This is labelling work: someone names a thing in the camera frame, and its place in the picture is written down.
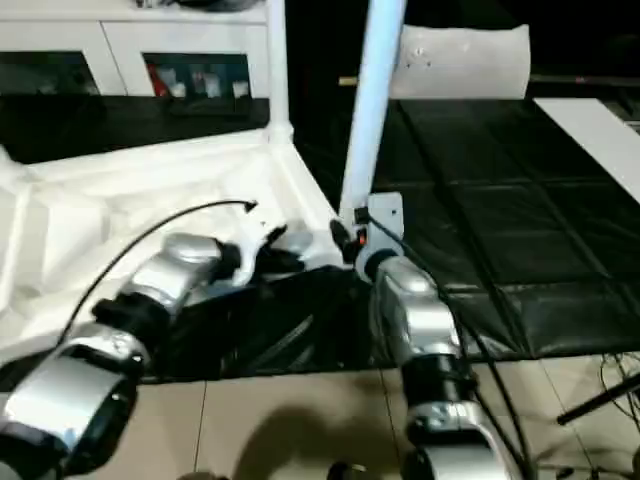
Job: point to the black robot foot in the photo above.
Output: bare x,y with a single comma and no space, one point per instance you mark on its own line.
347,471

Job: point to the white flat panel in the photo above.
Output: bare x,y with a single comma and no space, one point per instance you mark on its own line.
465,62

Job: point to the black work mat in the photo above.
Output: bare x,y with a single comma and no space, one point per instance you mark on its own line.
520,220

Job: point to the black folding stand leg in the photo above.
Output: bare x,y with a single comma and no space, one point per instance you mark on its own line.
600,400

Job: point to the white glass-door cabinet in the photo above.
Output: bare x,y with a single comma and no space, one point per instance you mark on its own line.
120,45

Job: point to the black cabinet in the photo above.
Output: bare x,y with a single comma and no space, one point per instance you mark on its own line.
310,40

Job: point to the white sheet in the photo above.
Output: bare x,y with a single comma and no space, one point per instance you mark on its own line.
600,140

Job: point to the small yellow label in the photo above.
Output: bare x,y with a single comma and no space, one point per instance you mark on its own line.
347,81

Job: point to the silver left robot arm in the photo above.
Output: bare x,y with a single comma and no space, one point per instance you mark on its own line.
120,340

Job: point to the white plastic table leg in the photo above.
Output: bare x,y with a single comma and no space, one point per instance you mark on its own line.
372,100
277,70

